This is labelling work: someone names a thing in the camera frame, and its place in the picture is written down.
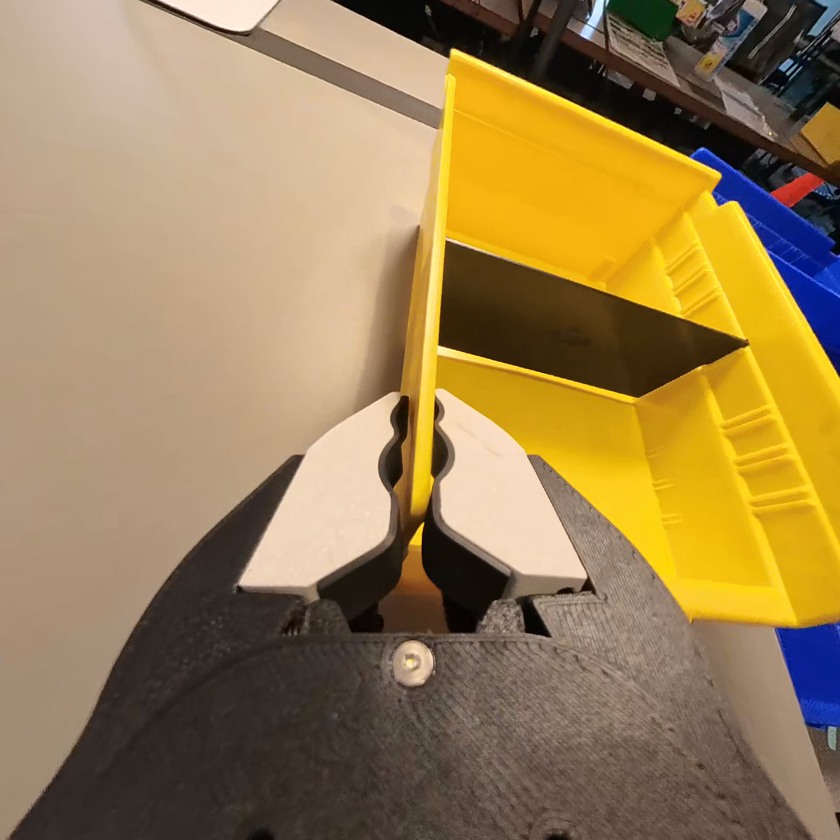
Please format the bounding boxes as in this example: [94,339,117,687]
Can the black bin divider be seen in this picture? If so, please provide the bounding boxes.
[437,239,750,399]

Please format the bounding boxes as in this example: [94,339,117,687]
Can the blue plastic bin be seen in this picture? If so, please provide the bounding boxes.
[689,147,840,729]

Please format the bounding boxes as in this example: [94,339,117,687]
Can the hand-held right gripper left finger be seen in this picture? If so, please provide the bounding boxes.
[238,392,409,611]

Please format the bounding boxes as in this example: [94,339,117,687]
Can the yellow plastic storage bin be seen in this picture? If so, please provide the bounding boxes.
[399,49,840,630]

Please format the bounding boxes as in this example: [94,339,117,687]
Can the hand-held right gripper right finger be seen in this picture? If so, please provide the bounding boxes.
[421,388,589,611]

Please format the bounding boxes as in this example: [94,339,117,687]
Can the wooden shelf with clutter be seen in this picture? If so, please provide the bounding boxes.
[367,0,840,185]

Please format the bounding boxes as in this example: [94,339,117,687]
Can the white flat board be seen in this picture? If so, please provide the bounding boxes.
[146,0,283,35]

